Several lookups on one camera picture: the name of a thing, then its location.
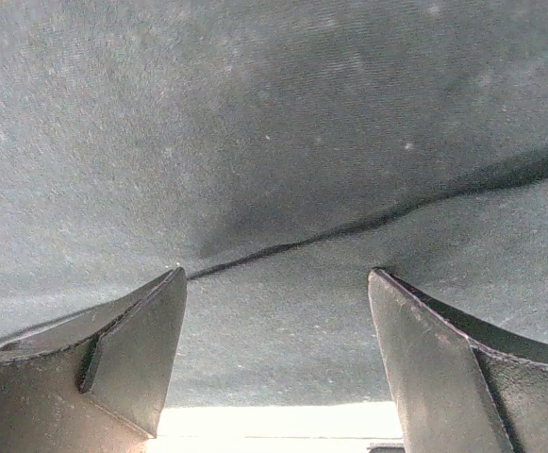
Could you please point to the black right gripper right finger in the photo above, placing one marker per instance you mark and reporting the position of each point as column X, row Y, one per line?
column 459, row 384

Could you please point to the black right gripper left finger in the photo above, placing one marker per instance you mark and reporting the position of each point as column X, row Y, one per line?
column 95, row 380

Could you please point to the black t-shirt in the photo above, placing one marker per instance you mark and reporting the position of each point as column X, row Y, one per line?
column 277, row 151

